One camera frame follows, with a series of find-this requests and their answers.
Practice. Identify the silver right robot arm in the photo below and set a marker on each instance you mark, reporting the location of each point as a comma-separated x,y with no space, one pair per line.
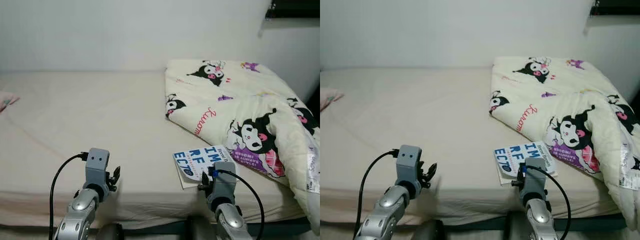
541,220
232,222

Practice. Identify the cream bed sheet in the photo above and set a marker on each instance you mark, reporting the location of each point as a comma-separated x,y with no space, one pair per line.
100,115
425,110

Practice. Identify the blue and white book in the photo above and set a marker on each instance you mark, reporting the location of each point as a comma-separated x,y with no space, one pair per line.
192,162
510,157

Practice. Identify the dark bed frame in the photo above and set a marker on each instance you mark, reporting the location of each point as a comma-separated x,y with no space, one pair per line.
590,224
165,229

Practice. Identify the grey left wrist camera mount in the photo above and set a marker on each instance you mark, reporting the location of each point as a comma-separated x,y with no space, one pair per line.
410,165
97,167

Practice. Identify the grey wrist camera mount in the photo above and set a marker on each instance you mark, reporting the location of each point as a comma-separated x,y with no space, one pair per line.
97,167
410,165
535,177
224,182

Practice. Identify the cream cartoon print quilt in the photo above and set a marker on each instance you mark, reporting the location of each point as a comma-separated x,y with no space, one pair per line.
565,95
240,100

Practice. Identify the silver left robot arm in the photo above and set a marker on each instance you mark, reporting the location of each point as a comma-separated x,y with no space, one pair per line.
387,212
80,215

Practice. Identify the pink patterned pillow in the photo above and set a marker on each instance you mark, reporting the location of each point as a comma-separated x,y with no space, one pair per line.
329,97
7,101

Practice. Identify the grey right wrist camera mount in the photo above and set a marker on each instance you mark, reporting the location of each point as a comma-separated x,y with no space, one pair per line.
224,182
535,177

